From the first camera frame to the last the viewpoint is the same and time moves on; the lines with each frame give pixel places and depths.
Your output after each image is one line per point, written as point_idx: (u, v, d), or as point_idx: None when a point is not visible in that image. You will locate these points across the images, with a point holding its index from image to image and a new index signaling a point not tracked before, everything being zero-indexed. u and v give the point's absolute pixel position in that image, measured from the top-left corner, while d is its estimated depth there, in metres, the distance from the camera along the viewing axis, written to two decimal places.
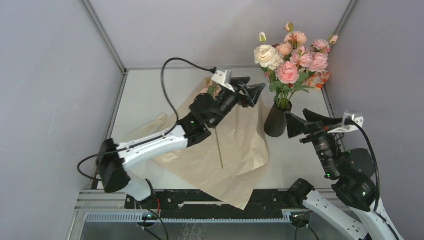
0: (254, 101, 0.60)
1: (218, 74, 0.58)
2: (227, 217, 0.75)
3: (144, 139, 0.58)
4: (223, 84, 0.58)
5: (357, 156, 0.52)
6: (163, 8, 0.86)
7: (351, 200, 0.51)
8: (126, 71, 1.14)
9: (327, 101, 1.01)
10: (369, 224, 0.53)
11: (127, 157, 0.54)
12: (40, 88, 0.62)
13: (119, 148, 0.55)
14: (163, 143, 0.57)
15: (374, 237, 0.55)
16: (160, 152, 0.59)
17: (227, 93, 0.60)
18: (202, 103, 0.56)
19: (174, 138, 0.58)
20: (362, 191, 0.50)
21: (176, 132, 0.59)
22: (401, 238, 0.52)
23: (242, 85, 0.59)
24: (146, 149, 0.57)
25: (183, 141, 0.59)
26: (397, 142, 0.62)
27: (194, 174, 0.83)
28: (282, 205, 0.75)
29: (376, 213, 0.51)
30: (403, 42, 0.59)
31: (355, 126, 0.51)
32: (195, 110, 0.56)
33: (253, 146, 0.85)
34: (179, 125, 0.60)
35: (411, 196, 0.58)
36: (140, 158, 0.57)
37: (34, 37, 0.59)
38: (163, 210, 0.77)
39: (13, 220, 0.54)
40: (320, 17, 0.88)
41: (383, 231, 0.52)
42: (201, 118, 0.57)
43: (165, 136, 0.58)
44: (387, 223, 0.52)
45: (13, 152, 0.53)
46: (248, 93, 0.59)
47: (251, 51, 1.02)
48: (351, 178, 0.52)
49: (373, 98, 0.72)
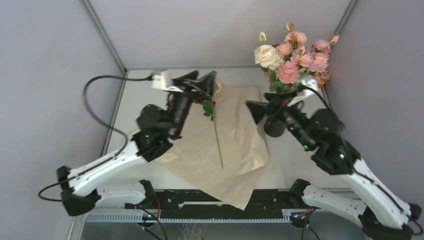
0: (210, 94, 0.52)
1: (156, 80, 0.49)
2: (227, 217, 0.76)
3: (95, 163, 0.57)
4: (166, 88, 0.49)
5: (322, 117, 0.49)
6: (163, 8, 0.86)
7: (331, 167, 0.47)
8: (125, 71, 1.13)
9: (328, 101, 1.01)
10: (360, 190, 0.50)
11: (76, 185, 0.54)
12: (39, 88, 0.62)
13: (70, 176, 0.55)
14: (114, 165, 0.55)
15: (369, 204, 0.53)
16: (116, 172, 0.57)
17: (177, 95, 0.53)
18: (149, 118, 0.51)
19: (126, 158, 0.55)
20: (340, 155, 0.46)
21: (128, 150, 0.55)
22: (392, 197, 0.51)
23: (187, 82, 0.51)
24: (96, 173, 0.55)
25: (138, 157, 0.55)
26: (398, 142, 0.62)
27: (194, 174, 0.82)
28: (282, 205, 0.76)
29: (360, 175, 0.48)
30: (403, 42, 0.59)
31: (309, 90, 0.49)
32: (142, 126, 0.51)
33: (253, 146, 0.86)
34: (132, 141, 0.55)
35: (411, 196, 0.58)
36: (93, 183, 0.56)
37: (34, 37, 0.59)
38: (163, 210, 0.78)
39: (12, 221, 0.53)
40: (320, 17, 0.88)
41: (375, 193, 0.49)
42: (152, 133, 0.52)
43: (117, 156, 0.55)
44: (375, 184, 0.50)
45: (13, 152, 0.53)
46: (198, 90, 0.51)
47: (251, 51, 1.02)
48: (323, 141, 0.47)
49: (373, 98, 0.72)
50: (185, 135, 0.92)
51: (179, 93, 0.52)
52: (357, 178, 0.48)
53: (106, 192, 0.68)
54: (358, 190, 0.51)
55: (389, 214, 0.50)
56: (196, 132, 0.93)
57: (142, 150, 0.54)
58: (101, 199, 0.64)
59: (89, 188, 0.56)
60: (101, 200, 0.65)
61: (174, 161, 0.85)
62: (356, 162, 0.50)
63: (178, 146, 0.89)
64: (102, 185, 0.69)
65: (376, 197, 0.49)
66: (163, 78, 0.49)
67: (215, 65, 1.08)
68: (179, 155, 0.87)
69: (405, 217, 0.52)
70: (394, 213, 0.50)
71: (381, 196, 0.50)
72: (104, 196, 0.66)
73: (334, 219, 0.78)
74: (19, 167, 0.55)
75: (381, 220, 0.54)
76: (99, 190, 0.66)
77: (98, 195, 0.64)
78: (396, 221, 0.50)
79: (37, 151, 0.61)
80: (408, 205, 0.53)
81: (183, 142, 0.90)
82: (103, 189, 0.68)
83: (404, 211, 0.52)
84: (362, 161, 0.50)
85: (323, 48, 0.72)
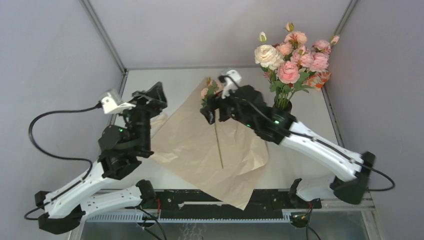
0: (163, 100, 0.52)
1: (105, 102, 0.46)
2: (227, 217, 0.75)
3: (67, 187, 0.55)
4: (119, 106, 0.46)
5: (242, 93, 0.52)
6: (163, 7, 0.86)
7: (271, 135, 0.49)
8: (125, 71, 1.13)
9: (327, 101, 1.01)
10: (307, 151, 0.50)
11: (50, 211, 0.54)
12: (40, 88, 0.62)
13: (45, 201, 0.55)
14: (82, 189, 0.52)
15: (325, 164, 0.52)
16: (87, 195, 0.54)
17: (132, 112, 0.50)
18: (109, 141, 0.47)
19: (93, 181, 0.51)
20: (275, 121, 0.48)
21: (95, 172, 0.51)
22: (339, 149, 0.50)
23: (135, 94, 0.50)
24: (66, 198, 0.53)
25: (105, 179, 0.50)
26: (398, 142, 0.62)
27: (194, 174, 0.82)
28: (282, 205, 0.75)
29: (298, 133, 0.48)
30: (403, 42, 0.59)
31: (228, 78, 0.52)
32: (103, 148, 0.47)
33: (253, 146, 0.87)
34: (99, 163, 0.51)
35: (411, 196, 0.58)
36: (67, 206, 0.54)
37: (34, 37, 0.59)
38: (163, 209, 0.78)
39: (12, 221, 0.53)
40: (320, 17, 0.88)
41: (320, 149, 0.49)
42: (115, 153, 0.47)
43: (84, 180, 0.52)
44: (317, 140, 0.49)
45: (12, 152, 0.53)
46: (151, 99, 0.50)
47: (251, 51, 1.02)
48: (252, 114, 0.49)
49: (373, 98, 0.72)
50: (185, 135, 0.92)
51: (134, 109, 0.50)
52: (299, 140, 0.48)
53: (91, 205, 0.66)
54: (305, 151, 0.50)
55: (339, 166, 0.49)
56: (196, 132, 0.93)
57: (107, 171, 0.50)
58: (85, 215, 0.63)
59: (65, 210, 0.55)
60: (87, 215, 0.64)
61: (174, 161, 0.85)
62: (291, 124, 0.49)
63: (178, 146, 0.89)
64: (89, 198, 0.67)
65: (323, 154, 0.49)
66: (111, 98, 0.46)
67: (215, 65, 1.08)
68: (179, 155, 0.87)
69: (356, 165, 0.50)
70: (344, 164, 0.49)
71: (326, 151, 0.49)
72: (89, 211, 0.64)
73: (334, 220, 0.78)
74: (19, 167, 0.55)
75: (338, 175, 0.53)
76: (84, 206, 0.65)
77: (81, 211, 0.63)
78: (348, 172, 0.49)
79: (37, 151, 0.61)
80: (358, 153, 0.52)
81: (183, 142, 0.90)
82: (89, 203, 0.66)
83: (353, 159, 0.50)
84: (298, 122, 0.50)
85: (323, 48, 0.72)
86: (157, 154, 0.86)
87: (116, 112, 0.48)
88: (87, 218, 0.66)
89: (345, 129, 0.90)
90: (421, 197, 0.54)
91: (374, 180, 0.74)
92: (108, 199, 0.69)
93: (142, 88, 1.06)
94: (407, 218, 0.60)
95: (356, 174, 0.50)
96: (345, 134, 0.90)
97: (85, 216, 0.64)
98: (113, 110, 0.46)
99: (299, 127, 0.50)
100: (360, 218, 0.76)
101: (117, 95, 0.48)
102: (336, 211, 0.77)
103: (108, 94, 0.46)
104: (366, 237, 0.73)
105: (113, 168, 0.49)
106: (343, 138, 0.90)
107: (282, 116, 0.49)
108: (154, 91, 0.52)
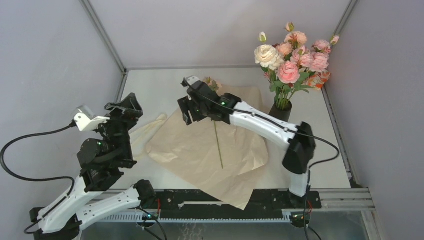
0: (137, 109, 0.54)
1: (78, 119, 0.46)
2: (227, 217, 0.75)
3: (56, 203, 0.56)
4: (92, 120, 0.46)
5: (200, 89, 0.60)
6: (163, 8, 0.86)
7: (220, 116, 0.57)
8: (125, 71, 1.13)
9: (327, 101, 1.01)
10: (250, 126, 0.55)
11: (43, 226, 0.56)
12: (40, 88, 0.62)
13: (39, 217, 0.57)
14: (69, 204, 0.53)
15: (269, 139, 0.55)
16: (76, 208, 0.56)
17: (107, 125, 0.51)
18: (86, 155, 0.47)
19: (77, 196, 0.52)
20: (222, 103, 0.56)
21: (78, 187, 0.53)
22: (276, 121, 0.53)
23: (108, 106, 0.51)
24: (55, 214, 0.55)
25: (88, 193, 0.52)
26: (397, 142, 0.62)
27: (194, 174, 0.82)
28: (282, 205, 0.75)
29: (239, 111, 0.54)
30: (402, 43, 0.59)
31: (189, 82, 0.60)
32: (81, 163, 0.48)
33: (253, 145, 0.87)
34: (81, 177, 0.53)
35: (410, 196, 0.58)
36: (59, 221, 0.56)
37: (34, 38, 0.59)
38: (163, 210, 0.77)
39: (13, 221, 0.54)
40: (320, 17, 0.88)
41: (258, 123, 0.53)
42: (93, 167, 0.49)
43: (70, 195, 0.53)
44: (255, 114, 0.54)
45: (13, 153, 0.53)
46: (123, 110, 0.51)
47: (251, 51, 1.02)
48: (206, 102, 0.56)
49: (373, 98, 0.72)
50: (185, 135, 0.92)
51: (109, 122, 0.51)
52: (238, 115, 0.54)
53: (88, 214, 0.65)
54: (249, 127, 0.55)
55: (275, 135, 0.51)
56: (195, 132, 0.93)
57: (89, 185, 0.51)
58: (82, 225, 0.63)
59: (58, 224, 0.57)
60: (84, 224, 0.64)
61: (175, 162, 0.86)
62: (236, 104, 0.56)
63: (177, 146, 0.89)
64: (85, 207, 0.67)
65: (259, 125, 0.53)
66: (83, 115, 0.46)
67: (215, 65, 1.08)
68: (179, 155, 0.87)
69: (291, 133, 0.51)
70: (280, 133, 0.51)
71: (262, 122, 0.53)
72: (86, 219, 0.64)
73: (334, 220, 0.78)
74: (19, 167, 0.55)
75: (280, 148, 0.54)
76: (80, 215, 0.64)
77: (78, 221, 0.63)
78: (282, 140, 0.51)
79: (37, 151, 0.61)
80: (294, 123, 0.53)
81: (183, 142, 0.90)
82: (86, 211, 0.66)
83: (287, 128, 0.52)
84: (242, 102, 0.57)
85: (323, 47, 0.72)
86: (157, 155, 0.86)
87: (91, 127, 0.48)
88: (86, 227, 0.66)
89: (345, 129, 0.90)
90: (420, 197, 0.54)
91: (373, 180, 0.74)
92: (105, 204, 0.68)
93: (143, 88, 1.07)
94: (406, 217, 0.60)
95: (290, 141, 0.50)
96: (345, 134, 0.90)
97: (82, 225, 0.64)
98: (87, 126, 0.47)
99: (243, 106, 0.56)
100: (360, 218, 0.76)
101: (89, 110, 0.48)
102: (336, 212, 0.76)
103: (79, 110, 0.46)
104: (366, 237, 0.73)
105: (94, 181, 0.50)
106: (343, 137, 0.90)
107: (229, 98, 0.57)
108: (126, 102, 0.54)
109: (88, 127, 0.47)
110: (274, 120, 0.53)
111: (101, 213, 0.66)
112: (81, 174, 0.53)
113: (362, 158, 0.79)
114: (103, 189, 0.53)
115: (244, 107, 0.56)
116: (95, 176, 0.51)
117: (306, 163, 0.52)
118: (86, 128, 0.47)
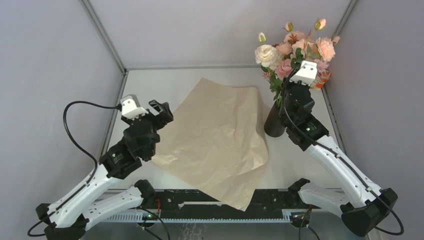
0: (172, 114, 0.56)
1: (125, 104, 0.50)
2: (227, 217, 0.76)
3: (71, 193, 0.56)
4: (137, 109, 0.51)
5: (296, 91, 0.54)
6: (161, 8, 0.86)
7: (298, 139, 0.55)
8: (125, 71, 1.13)
9: (328, 101, 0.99)
10: (325, 162, 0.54)
11: (57, 220, 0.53)
12: (40, 88, 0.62)
13: (48, 212, 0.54)
14: (90, 191, 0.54)
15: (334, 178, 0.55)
16: (94, 198, 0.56)
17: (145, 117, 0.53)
18: (139, 128, 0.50)
19: (98, 183, 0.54)
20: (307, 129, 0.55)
21: (99, 174, 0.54)
22: (356, 169, 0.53)
23: (153, 102, 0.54)
24: (72, 203, 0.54)
25: (110, 179, 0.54)
26: (402, 142, 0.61)
27: (194, 175, 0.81)
28: (282, 205, 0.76)
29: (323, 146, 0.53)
30: (410, 40, 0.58)
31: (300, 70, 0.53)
32: (130, 135, 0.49)
33: (253, 145, 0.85)
34: (102, 165, 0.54)
35: (415, 199, 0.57)
36: (73, 214, 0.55)
37: (34, 39, 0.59)
38: (163, 210, 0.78)
39: (11, 221, 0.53)
40: (320, 16, 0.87)
41: (337, 165, 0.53)
42: (136, 145, 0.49)
43: (90, 183, 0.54)
44: (339, 157, 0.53)
45: (11, 152, 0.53)
46: (161, 110, 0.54)
47: (251, 51, 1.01)
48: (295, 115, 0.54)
49: (375, 98, 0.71)
50: (184, 136, 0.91)
51: (146, 116, 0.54)
52: (319, 149, 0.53)
53: (94, 212, 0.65)
54: (324, 163, 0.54)
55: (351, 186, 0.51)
56: (195, 132, 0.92)
57: (111, 171, 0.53)
58: (89, 222, 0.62)
59: (71, 218, 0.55)
60: (90, 222, 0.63)
61: (175, 163, 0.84)
62: (322, 137, 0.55)
63: (177, 147, 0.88)
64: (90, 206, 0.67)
65: (340, 172, 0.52)
66: (132, 101, 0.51)
67: (215, 65, 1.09)
68: (179, 156, 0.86)
69: (372, 195, 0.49)
70: (359, 189, 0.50)
71: (346, 170, 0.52)
72: (92, 218, 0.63)
73: (334, 220, 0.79)
74: (19, 168, 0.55)
75: (354, 205, 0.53)
76: (86, 214, 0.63)
77: (85, 219, 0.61)
78: (360, 197, 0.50)
79: (37, 151, 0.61)
80: (380, 187, 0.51)
81: (182, 143, 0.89)
82: (91, 210, 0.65)
83: (369, 187, 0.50)
84: (328, 136, 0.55)
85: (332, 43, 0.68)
86: (157, 156, 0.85)
87: (131, 115, 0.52)
88: (91, 227, 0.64)
89: (345, 130, 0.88)
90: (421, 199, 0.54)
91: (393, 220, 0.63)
92: (109, 203, 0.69)
93: (142, 88, 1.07)
94: (404, 215, 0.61)
95: (367, 202, 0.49)
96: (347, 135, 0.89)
97: (89, 224, 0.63)
98: (130, 112, 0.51)
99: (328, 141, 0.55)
100: None
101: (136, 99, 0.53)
102: None
103: (130, 97, 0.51)
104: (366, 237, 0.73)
105: (118, 165, 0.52)
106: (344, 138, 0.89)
107: (316, 126, 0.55)
108: (164, 105, 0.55)
109: (131, 113, 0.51)
110: (357, 172, 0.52)
111: (106, 214, 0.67)
112: (101, 161, 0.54)
113: (360, 158, 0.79)
114: (121, 177, 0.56)
115: (327, 142, 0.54)
116: (119, 160, 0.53)
117: (373, 224, 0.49)
118: (129, 113, 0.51)
